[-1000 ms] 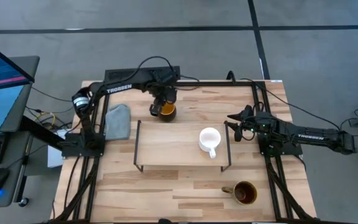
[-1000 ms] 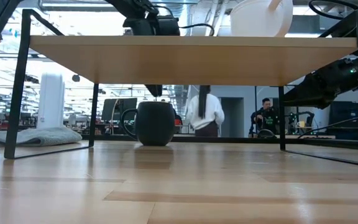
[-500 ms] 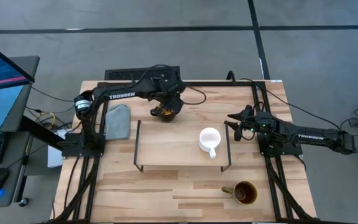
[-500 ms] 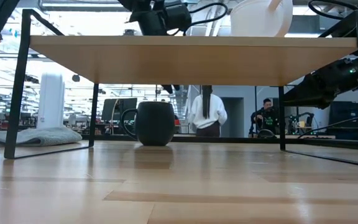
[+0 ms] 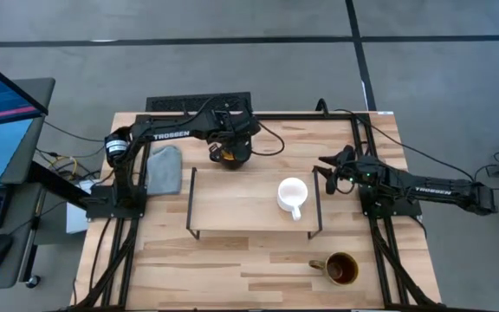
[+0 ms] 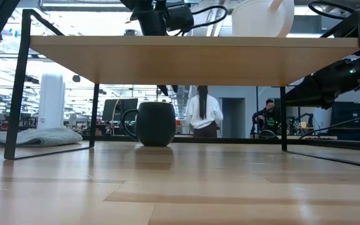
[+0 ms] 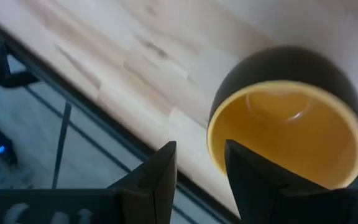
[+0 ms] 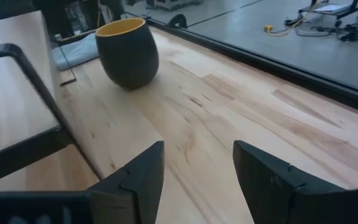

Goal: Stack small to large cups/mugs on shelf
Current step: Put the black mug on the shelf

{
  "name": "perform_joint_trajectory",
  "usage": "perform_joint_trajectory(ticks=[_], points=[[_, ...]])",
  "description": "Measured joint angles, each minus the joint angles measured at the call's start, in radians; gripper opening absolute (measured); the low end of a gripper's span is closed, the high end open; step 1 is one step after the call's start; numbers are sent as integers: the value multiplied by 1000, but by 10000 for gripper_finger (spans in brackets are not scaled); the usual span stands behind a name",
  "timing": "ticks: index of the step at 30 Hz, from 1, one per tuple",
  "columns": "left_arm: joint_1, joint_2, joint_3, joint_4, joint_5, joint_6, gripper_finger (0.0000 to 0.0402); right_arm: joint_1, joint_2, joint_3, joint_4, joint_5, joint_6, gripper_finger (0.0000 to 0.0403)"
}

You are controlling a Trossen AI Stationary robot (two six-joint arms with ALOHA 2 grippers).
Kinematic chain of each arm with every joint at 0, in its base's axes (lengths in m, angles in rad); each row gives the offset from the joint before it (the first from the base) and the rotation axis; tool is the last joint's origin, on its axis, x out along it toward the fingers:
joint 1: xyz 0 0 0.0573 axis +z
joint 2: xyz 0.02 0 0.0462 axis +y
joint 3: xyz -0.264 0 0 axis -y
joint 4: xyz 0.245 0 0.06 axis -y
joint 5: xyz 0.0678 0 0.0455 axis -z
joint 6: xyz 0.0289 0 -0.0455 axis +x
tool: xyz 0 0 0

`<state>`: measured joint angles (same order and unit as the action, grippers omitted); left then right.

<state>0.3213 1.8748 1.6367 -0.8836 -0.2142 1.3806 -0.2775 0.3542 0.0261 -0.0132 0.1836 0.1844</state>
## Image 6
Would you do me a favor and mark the white pillar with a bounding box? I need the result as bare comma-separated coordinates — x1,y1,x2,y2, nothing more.
37,73,66,131

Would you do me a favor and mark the black cabinet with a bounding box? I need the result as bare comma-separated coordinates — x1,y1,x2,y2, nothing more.
331,101,360,129

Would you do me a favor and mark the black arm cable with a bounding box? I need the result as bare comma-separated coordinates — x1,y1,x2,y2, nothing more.
307,0,358,17

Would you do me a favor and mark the thin black cable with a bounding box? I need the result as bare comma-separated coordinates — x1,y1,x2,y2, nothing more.
298,114,360,140

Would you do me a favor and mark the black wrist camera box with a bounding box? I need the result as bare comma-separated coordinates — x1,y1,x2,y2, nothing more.
166,3,195,33

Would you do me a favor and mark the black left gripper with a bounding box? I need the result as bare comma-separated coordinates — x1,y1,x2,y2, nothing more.
120,0,179,97

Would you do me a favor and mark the wooden shelf with black frame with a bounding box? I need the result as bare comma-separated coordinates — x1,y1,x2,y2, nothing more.
4,8,360,167

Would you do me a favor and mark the grey folded towel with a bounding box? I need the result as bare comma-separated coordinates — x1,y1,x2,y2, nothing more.
0,127,83,148

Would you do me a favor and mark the black round mug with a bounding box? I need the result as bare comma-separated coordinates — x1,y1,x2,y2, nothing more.
121,101,177,148

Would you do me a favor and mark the black monitor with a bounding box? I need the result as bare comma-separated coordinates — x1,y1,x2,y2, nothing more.
101,97,139,123

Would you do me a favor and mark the white mug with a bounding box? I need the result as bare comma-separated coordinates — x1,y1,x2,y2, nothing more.
231,0,295,38

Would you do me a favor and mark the black camera cable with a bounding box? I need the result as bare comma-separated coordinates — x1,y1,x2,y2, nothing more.
179,4,229,37

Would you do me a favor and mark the black round object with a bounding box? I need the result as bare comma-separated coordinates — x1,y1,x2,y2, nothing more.
257,129,278,139

